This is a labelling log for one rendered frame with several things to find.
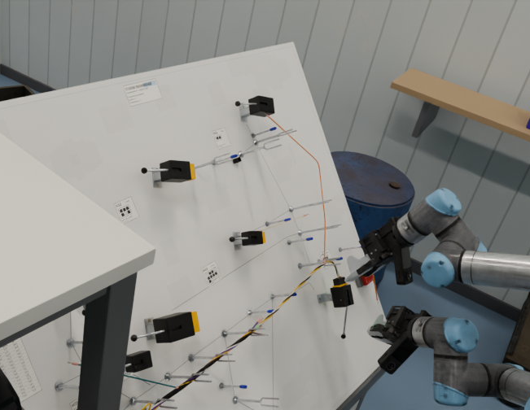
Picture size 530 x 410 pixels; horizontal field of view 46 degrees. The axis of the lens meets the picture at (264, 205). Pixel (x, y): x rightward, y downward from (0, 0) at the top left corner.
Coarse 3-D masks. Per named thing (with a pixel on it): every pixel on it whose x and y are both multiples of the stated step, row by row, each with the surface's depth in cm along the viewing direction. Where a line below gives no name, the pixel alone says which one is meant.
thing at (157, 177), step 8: (168, 160) 138; (176, 160) 138; (144, 168) 135; (152, 168) 144; (160, 168) 139; (168, 168) 137; (176, 168) 138; (184, 168) 139; (152, 176) 144; (160, 176) 139; (168, 176) 137; (176, 176) 137; (184, 176) 139; (160, 184) 145
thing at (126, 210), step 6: (126, 198) 138; (114, 204) 135; (120, 204) 137; (126, 204) 138; (132, 204) 139; (120, 210) 136; (126, 210) 137; (132, 210) 138; (120, 216) 136; (126, 216) 137; (132, 216) 138; (138, 216) 139; (126, 222) 137
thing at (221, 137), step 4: (224, 128) 163; (212, 132) 160; (216, 132) 161; (220, 132) 162; (224, 132) 163; (216, 136) 161; (220, 136) 162; (224, 136) 163; (216, 140) 160; (220, 140) 161; (224, 140) 162; (228, 140) 164; (220, 144) 161; (224, 144) 162; (228, 144) 163; (220, 148) 161
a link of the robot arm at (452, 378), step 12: (444, 360) 141; (456, 360) 140; (444, 372) 141; (456, 372) 140; (468, 372) 141; (480, 372) 142; (444, 384) 140; (456, 384) 139; (468, 384) 140; (480, 384) 141; (444, 396) 140; (456, 396) 139; (468, 396) 143; (480, 396) 143
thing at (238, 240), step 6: (234, 234) 159; (246, 234) 154; (252, 234) 154; (258, 234) 155; (234, 240) 159; (240, 240) 157; (246, 240) 154; (252, 240) 154; (258, 240) 155; (234, 246) 159; (240, 246) 160
